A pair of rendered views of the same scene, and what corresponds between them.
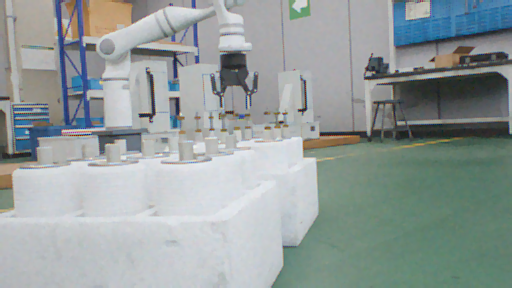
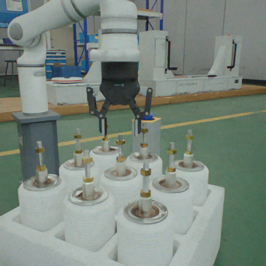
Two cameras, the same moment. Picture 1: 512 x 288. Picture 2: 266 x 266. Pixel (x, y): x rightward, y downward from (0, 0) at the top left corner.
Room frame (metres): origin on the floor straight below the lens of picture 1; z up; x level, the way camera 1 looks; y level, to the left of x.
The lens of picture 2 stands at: (0.83, -0.12, 0.50)
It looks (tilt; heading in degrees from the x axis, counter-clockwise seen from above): 15 degrees down; 13
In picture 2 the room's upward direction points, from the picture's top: straight up
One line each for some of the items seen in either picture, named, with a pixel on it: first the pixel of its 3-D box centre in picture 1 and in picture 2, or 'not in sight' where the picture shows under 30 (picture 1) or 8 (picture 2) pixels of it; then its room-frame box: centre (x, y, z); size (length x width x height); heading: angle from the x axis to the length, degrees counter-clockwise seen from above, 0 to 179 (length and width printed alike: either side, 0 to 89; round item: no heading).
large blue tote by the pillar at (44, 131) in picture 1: (55, 141); (66, 76); (5.64, 2.26, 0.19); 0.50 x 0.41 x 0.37; 50
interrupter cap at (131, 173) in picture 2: not in sight; (120, 173); (1.38, 0.04, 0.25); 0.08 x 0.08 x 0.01
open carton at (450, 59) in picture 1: (451, 59); not in sight; (5.48, -2.27, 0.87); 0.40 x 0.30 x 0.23; 32
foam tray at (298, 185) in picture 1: (240, 196); (121, 236); (1.38, 0.04, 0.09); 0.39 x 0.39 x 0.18; 75
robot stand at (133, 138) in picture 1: (122, 171); (39, 151); (1.74, 0.47, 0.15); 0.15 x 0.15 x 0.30; 46
